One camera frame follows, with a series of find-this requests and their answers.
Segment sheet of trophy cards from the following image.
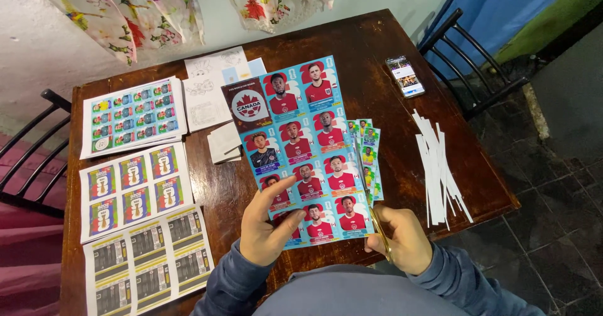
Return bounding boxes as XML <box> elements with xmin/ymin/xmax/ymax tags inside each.
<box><xmin>78</xmin><ymin>141</ymin><xmax>194</xmax><ymax>244</ymax></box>

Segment person's grey shirt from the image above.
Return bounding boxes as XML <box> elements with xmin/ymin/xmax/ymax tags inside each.
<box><xmin>251</xmin><ymin>264</ymin><xmax>469</xmax><ymax>316</ymax></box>

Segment smartphone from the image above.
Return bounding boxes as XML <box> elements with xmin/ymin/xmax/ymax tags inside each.
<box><xmin>385</xmin><ymin>55</ymin><xmax>426</xmax><ymax>99</ymax></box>

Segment gold handled scissors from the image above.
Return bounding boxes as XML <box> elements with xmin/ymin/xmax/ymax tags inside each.
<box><xmin>352</xmin><ymin>153</ymin><xmax>394</xmax><ymax>265</ymax></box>

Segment pile of white paper strips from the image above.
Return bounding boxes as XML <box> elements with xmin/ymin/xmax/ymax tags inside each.
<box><xmin>411</xmin><ymin>108</ymin><xmax>475</xmax><ymax>232</ymax></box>

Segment blue cloth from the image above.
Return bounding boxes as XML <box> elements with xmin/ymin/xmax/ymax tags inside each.
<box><xmin>422</xmin><ymin>0</ymin><xmax>578</xmax><ymax>80</ymax></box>

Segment person's left hand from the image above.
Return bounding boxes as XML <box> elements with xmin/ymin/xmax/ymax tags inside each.
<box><xmin>239</xmin><ymin>176</ymin><xmax>307</xmax><ymax>268</ymax></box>

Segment green player card strips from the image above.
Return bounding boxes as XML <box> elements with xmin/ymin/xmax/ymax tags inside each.
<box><xmin>346</xmin><ymin>118</ymin><xmax>385</xmax><ymax>204</ymax></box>

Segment maroon bedspread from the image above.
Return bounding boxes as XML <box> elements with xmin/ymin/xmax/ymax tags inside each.
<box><xmin>0</xmin><ymin>132</ymin><xmax>68</xmax><ymax>316</ymax></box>

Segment green cloth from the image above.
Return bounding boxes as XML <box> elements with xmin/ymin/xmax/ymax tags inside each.
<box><xmin>494</xmin><ymin>0</ymin><xmax>603</xmax><ymax>65</ymax></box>

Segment sheets of small colourful cards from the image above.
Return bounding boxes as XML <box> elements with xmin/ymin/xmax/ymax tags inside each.
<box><xmin>79</xmin><ymin>75</ymin><xmax>188</xmax><ymax>161</ymax></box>

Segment sheet of black card backs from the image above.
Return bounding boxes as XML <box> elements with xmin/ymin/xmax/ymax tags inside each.
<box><xmin>82</xmin><ymin>205</ymin><xmax>215</xmax><ymax>316</ymax></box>

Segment small stack of white cards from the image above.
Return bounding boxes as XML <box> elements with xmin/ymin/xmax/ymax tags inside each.
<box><xmin>207</xmin><ymin>121</ymin><xmax>244</xmax><ymax>165</ymax></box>

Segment white line drawing sheet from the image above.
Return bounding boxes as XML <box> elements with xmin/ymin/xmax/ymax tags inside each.
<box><xmin>184</xmin><ymin>46</ymin><xmax>251</xmax><ymax>80</ymax></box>
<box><xmin>182</xmin><ymin>72</ymin><xmax>234</xmax><ymax>133</ymax></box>

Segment black metal chair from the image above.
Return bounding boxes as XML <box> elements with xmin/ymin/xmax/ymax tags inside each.
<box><xmin>0</xmin><ymin>88</ymin><xmax>72</xmax><ymax>219</ymax></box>
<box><xmin>418</xmin><ymin>8</ymin><xmax>531</xmax><ymax>122</ymax></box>

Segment light blue paper sheet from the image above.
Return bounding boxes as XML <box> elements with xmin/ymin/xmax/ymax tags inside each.
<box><xmin>221</xmin><ymin>57</ymin><xmax>268</xmax><ymax>86</ymax></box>

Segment red and blue player sticker sheet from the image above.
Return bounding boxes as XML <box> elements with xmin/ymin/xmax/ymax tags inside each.
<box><xmin>221</xmin><ymin>55</ymin><xmax>376</xmax><ymax>251</ymax></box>

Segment person's right hand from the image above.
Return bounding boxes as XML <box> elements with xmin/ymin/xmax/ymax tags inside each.
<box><xmin>365</xmin><ymin>205</ymin><xmax>434</xmax><ymax>277</ymax></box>

